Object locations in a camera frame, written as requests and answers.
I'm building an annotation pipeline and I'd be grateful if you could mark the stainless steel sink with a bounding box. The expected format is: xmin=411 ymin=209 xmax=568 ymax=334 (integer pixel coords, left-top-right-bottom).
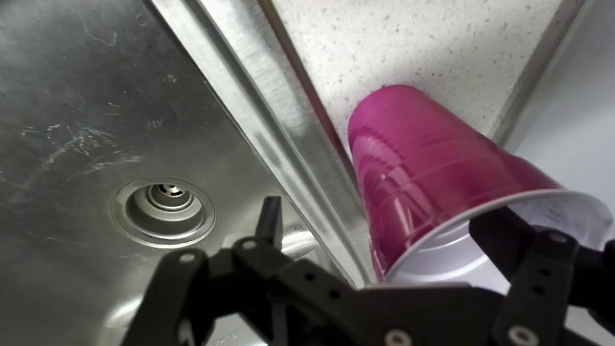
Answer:
xmin=0 ymin=0 xmax=378 ymax=346

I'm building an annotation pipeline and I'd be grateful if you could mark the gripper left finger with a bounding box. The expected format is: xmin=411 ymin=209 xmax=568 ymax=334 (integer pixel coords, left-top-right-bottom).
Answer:
xmin=120 ymin=196 xmax=391 ymax=346

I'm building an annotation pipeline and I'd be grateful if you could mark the magenta plastic cup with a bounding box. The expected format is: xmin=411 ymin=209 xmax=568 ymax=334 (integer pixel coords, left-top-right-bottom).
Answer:
xmin=347 ymin=85 xmax=614 ymax=284

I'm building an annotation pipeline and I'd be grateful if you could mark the round sink drain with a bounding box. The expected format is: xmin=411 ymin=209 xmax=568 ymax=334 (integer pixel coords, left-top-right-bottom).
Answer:
xmin=110 ymin=176 xmax=216 ymax=249

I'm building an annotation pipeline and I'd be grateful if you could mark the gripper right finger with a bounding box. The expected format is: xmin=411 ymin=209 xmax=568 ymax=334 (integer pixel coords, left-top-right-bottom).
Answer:
xmin=468 ymin=206 xmax=615 ymax=346

